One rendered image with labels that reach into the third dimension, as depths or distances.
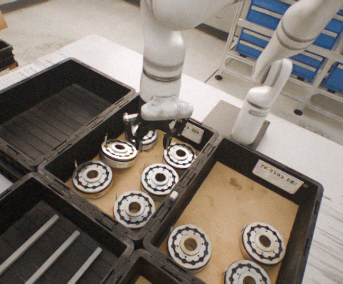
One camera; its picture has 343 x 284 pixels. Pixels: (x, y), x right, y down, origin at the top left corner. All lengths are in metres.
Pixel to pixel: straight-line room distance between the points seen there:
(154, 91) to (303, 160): 0.84
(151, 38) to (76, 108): 0.58
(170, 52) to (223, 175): 0.48
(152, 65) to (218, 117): 0.71
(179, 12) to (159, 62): 0.09
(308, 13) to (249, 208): 0.48
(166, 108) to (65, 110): 0.57
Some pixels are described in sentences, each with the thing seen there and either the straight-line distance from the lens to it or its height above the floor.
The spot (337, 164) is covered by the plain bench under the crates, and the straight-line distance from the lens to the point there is 1.26.
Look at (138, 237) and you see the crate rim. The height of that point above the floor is 0.93.
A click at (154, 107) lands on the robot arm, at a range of 0.44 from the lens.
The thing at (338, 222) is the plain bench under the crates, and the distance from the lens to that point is 1.08.
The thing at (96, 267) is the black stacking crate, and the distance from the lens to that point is 0.65.
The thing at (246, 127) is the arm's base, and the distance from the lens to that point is 0.98.
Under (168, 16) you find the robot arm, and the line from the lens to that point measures 0.38.
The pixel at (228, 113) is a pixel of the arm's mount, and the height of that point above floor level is 0.75.
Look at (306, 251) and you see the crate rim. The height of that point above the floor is 0.93.
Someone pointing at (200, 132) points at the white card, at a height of 0.91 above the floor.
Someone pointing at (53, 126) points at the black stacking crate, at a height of 0.83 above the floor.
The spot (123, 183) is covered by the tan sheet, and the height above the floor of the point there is 0.83.
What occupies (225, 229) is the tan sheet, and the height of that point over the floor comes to 0.83.
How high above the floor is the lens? 1.45
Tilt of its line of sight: 47 degrees down
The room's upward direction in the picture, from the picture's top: 11 degrees clockwise
